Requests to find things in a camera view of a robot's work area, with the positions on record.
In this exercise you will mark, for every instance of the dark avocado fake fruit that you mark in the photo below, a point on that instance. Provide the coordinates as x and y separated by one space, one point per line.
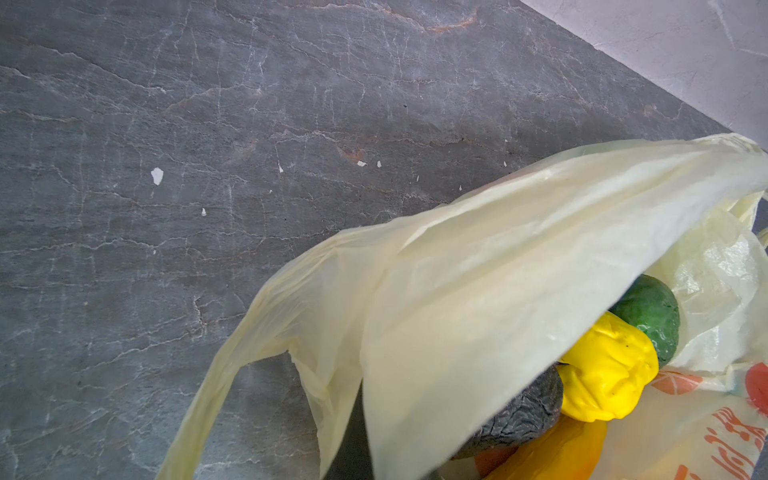
526 417

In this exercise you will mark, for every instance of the dark green fake fruit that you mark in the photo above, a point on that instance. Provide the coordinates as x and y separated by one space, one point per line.
650 306

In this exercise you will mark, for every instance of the yellow bell pepper fake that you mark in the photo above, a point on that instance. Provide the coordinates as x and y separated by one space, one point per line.
605 372

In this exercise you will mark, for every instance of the cream plastic bag fruit print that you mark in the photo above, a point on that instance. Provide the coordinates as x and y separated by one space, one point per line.
434 321

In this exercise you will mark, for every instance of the orange fake fruit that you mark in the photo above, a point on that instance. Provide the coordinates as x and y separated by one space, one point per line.
570 450

